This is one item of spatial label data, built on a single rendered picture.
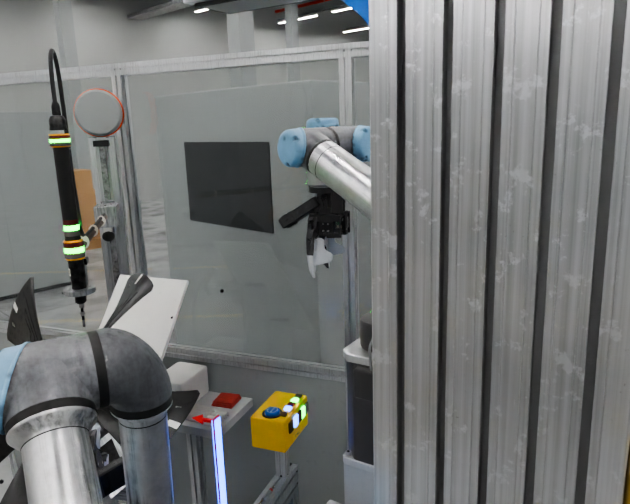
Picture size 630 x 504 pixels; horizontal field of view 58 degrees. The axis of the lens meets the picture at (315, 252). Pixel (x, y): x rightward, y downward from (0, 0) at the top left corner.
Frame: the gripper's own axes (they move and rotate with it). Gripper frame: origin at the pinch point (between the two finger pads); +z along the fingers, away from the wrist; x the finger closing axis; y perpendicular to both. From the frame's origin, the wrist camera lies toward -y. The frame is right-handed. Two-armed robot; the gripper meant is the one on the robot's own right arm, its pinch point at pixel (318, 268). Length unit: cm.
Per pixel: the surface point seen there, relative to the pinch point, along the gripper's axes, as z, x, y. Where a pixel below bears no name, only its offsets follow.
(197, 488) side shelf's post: 94, 28, -61
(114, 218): -6, 24, -81
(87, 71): -55, 46, -106
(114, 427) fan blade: 32, -32, -38
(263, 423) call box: 42.1, -3.5, -15.5
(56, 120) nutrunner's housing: -37, -26, -49
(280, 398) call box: 40.8, 8.2, -16.0
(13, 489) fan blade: 44, -44, -58
